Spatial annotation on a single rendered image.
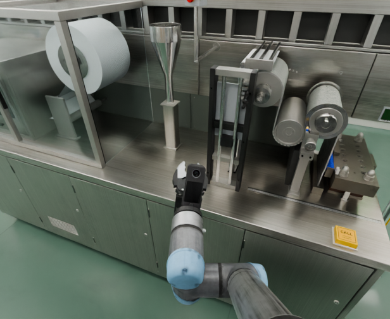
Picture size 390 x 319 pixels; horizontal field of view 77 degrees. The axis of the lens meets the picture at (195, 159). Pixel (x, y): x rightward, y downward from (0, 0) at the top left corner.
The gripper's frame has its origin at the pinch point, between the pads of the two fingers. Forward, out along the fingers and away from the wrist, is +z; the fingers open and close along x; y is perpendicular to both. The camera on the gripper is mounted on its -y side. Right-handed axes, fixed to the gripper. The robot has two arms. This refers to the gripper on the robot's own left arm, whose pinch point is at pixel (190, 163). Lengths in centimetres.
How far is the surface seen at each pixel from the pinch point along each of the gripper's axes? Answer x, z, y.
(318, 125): 47, 24, -7
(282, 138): 39.2, 30.5, 4.0
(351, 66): 67, 53, -24
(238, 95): 14.8, 25.2, -13.7
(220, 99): 9.4, 30.0, -9.7
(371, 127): 253, 238, 84
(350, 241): 61, -5, 23
